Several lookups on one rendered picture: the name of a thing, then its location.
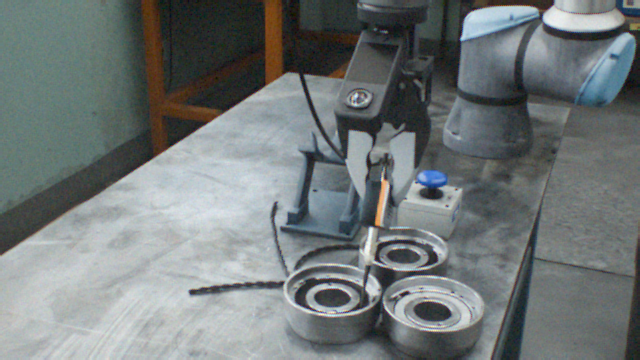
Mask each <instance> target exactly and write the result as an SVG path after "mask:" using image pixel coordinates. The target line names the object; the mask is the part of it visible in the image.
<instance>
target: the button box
mask: <svg viewBox="0 0 640 360"><path fill-rule="evenodd" d="M461 198H462V189H458V188H452V187H446V186H444V187H441V188H436V193H434V194H429V193H427V187H423V186H421V185H419V184H418V183H417V182H416V181H413V183H412V185H411V187H410V190H409V192H408V193H407V195H406V197H405V198H404V199H403V201H402V202H401V203H400V204H399V206H398V214H397V227H408V228H415V229H420V230H424V231H427V232H430V233H432V234H434V235H436V236H438V237H439V238H441V239H442V240H447V241H448V240H449V238H450V236H451V234H452V232H453V230H454V228H455V226H456V224H457V222H458V220H459V218H460V208H461Z"/></svg>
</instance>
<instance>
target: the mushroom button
mask: <svg viewBox="0 0 640 360"><path fill-rule="evenodd" d="M417 183H418V184H419V185H421V186H423V187H427V193H429V194H434V193H436V188H441V187H444V186H445V185H447V177H446V175H445V174H443V173H441V172H437V171H424V172H421V173H419V175H418V176H417Z"/></svg>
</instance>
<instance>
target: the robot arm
mask: <svg viewBox="0 0 640 360"><path fill-rule="evenodd" d="M359 1H360V2H359V3H358V18H359V19H360V20H362V21H364V22H367V23H372V24H375V26H374V30H363V31H362V34H361V37H360V39H359V42H358V45H357V47H356V50H355V52H354V55H353V58H352V60H351V63H350V65H349V68H348V71H347V73H346V76H345V79H344V81H343V84H342V86H341V89H340V92H339V94H338V97H337V99H336V102H335V105H334V107H333V110H334V114H335V118H336V123H337V130H338V135H339V139H340V143H341V147H342V151H343V154H344V158H345V159H346V162H347V165H348V169H349V172H350V175H351V177H352V180H353V182H354V185H355V187H356V189H357V191H358V193H359V194H360V196H361V198H362V199H364V193H365V185H366V182H367V180H369V172H370V170H371V161H370V158H369V156H370V151H371V150H372V148H373V147H374V145H375V141H376V133H379V132H380V130H381V128H382V125H383V123H387V124H391V125H392V127H393V129H394V130H398V129H399V128H400V126H401V124H404V123H405V125H404V129H402V130H401V131H399V132H398V133H396V134H395V135H394V136H393V137H392V138H391V140H390V141H389V150H390V154H391V156H392V157H393V159H394V168H393V170H392V173H391V177H392V180H393V186H392V190H391V193H390V198H391V202H392V206H393V207H394V208H396V207H398V206H399V204H400V203H401V202H402V201H403V199H404V198H405V197H406V195H407V193H408V192H409V190H410V187H411V185H412V183H413V180H414V177H415V175H416V172H417V170H418V167H419V163H420V160H421V158H422V156H423V153H424V151H425V148H426V146H427V143H428V141H429V137H430V132H431V119H430V117H429V115H428V113H427V107H428V106H429V104H430V102H431V88H432V74H433V60H434V57H433V56H422V55H419V54H418V47H419V31H420V23H423V22H426V21H427V20H428V18H429V4H428V3H430V2H431V1H432V0H359ZM615 5H616V0H555V3H554V6H553V7H551V8H550V9H549V10H548V11H547V12H546V13H544V15H543V21H542V20H538V18H539V16H540V15H539V14H538V9H536V8H533V7H528V6H501V7H491V8H484V9H479V10H476V11H473V12H471V13H469V14H468V15H467V16H466V18H465V20H464V26H463V34H462V37H461V39H460V41H462V42H461V53H460V65H459V76H458V87H457V97H456V100H455V102H454V105H453V107H452V109H451V112H450V114H449V116H448V119H447V121H446V123H445V125H444V129H443V143H444V145H445V146H446V147H448V148H449V149H451V150H453V151H455V152H457V153H460V154H463V155H466V156H470V157H475V158H481V159H495V160H500V159H512V158H517V157H521V156H524V155H526V154H528V153H529V152H530V151H531V150H532V144H533V131H532V126H531V121H530V116H529V111H528V106H527V99H528V94H531V95H536V96H540V97H545V98H549V99H554V100H558V101H562V102H567V103H571V104H574V105H575V106H580V105H581V106H587V107H593V108H602V107H605V106H607V105H608V104H610V103H611V102H612V101H613V100H614V98H615V97H616V96H617V94H618V93H619V91H620V90H621V88H622V86H623V84H624V82H625V80H626V78H627V76H628V73H629V71H630V68H631V65H632V62H633V58H634V54H635V49H636V43H635V42H636V40H635V38H634V36H632V35H630V34H629V33H623V28H624V20H625V18H624V16H623V15H622V14H621V13H620V12H619V11H618V10H617V9H616V6H615ZM424 82H425V94H424V101H422V96H421V93H422V88H423V84H424Z"/></svg>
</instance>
